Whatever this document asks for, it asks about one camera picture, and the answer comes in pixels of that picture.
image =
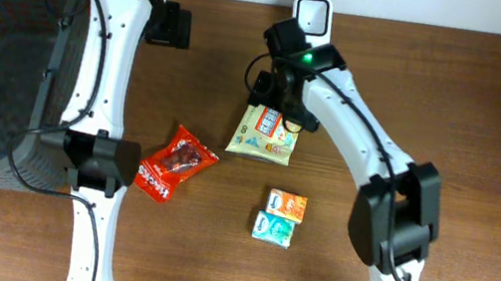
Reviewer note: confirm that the white barcode scanner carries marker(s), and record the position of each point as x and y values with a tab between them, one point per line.
315	19

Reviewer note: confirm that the red Hacks candy bag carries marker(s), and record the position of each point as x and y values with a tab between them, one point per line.
160	174

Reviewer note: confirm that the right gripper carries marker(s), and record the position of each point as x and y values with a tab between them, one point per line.
268	86

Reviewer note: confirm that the yellow snack bag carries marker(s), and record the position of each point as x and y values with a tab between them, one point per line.
264	135

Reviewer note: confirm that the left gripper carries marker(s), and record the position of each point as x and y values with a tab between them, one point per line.
171	27

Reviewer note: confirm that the orange tissue pack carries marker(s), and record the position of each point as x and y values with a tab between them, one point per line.
286	205

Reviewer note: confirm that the teal tissue pack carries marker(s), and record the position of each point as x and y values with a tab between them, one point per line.
273	229

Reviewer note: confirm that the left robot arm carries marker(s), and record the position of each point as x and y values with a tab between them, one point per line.
89	144

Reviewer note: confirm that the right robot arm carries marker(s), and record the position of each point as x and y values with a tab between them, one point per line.
395	217

